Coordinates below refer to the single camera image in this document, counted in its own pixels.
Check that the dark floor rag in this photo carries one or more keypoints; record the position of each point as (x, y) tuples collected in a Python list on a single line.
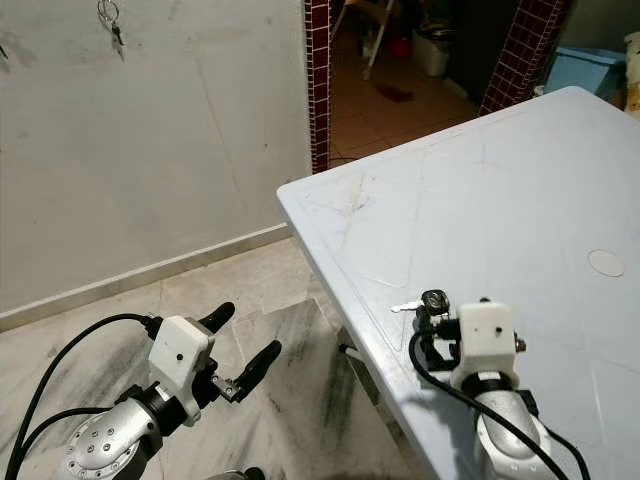
[(395, 92)]

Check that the white table leg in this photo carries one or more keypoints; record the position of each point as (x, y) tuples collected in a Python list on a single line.
[(350, 351)]

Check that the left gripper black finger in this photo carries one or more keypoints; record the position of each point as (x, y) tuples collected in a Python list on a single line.
[(218, 316), (263, 365)]

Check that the round white table cap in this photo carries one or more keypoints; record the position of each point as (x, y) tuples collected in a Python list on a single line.
[(606, 263)]

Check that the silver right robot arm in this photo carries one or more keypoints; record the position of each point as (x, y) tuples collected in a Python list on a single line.
[(510, 440)]

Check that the white bucket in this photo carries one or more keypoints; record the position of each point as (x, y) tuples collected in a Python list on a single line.
[(430, 55)]

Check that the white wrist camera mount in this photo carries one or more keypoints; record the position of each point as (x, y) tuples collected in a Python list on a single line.
[(178, 350), (488, 335)]

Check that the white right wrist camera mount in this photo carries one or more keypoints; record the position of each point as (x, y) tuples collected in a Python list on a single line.
[(488, 335)]

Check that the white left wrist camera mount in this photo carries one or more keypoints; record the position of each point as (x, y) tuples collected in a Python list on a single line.
[(178, 350)]

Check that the yellowish object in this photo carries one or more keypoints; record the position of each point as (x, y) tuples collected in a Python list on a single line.
[(633, 85)]

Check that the small red container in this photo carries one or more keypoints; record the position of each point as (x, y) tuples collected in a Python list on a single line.
[(400, 47)]

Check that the white plastic table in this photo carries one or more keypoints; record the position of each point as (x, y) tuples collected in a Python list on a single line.
[(490, 190)]

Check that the black-headed key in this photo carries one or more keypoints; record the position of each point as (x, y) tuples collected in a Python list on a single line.
[(435, 299)]

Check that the black robot foot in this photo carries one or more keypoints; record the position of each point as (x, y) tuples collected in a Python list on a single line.
[(240, 475)]

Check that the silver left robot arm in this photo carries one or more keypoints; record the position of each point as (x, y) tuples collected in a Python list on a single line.
[(105, 440)]

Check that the blue plastic bin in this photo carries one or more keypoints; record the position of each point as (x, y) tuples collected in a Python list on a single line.
[(585, 72)]

